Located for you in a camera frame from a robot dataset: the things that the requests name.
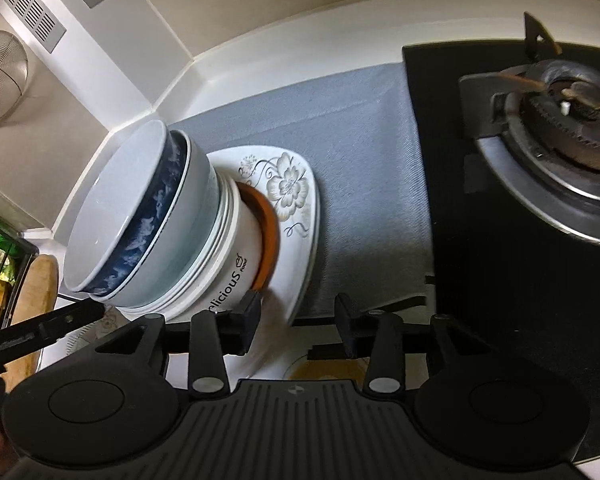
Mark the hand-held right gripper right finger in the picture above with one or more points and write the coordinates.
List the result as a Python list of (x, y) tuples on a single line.
[(345, 322)]

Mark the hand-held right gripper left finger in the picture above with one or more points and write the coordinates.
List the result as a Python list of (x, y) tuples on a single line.
[(250, 317)]

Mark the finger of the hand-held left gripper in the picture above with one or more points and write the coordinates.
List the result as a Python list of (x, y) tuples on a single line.
[(30, 335)]

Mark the white printed bowl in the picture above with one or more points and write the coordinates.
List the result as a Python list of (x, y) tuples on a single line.
[(235, 240)]

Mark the brown round plate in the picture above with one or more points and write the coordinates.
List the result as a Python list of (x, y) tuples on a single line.
[(270, 240)]

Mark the light blue bowl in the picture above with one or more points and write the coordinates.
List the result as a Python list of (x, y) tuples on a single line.
[(200, 195)]

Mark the white floral plate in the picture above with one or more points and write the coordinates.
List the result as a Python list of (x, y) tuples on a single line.
[(290, 185)]

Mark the white bowl blue patterned outside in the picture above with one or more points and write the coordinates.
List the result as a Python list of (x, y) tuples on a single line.
[(115, 195)]

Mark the wooden cutting board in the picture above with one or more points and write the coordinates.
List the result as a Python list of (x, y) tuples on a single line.
[(40, 285)]

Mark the grey mat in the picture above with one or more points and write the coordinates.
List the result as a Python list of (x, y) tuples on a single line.
[(360, 185)]

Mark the black glass gas stove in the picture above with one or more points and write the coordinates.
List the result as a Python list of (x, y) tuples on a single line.
[(480, 260)]

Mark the steel stove burner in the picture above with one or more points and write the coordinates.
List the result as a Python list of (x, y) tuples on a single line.
[(555, 195)]

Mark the metal mesh strainer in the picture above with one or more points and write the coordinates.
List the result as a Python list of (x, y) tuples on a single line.
[(0, 75)]

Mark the white vented range hood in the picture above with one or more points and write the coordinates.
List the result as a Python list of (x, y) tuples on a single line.
[(80, 25)]

